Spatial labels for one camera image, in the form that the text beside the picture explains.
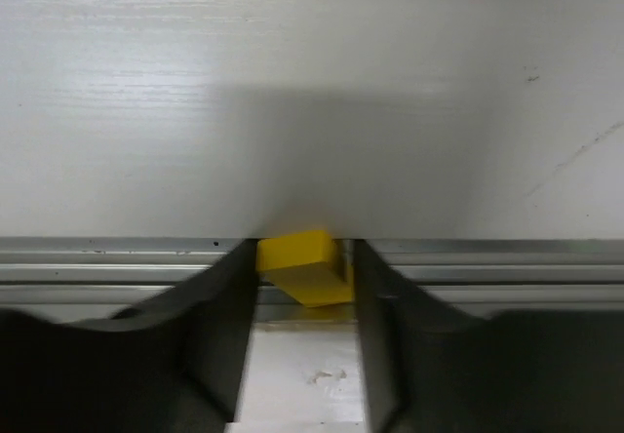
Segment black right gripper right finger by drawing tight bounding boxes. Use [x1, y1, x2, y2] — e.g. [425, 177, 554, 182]
[354, 240, 623, 432]

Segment aluminium front rail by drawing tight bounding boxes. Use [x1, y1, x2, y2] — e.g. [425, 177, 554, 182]
[1, 238, 623, 321]

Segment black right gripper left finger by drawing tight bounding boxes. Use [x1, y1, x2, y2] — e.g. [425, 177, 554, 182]
[1, 239, 258, 432]

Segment yellow cube block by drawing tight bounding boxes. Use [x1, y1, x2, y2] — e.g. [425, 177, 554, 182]
[256, 230, 353, 308]

